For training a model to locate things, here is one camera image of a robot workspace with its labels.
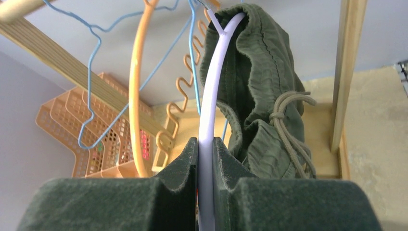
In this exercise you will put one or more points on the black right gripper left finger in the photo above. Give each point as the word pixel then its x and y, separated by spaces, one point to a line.
pixel 165 202

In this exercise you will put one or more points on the purple hanger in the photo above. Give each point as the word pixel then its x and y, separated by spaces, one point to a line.
pixel 206 220

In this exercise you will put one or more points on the orange hanger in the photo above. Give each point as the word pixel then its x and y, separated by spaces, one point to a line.
pixel 165 136

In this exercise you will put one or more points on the orange plastic file organizer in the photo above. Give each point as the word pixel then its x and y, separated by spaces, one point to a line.
pixel 62 118

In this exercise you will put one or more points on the wooden clothes rack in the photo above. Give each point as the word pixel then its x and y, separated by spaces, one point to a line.
pixel 16 28

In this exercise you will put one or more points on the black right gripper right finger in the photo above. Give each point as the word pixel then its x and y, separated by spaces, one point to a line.
pixel 244 202

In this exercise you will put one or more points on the dark olive green shorts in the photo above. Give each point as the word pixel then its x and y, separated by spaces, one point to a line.
pixel 262 97

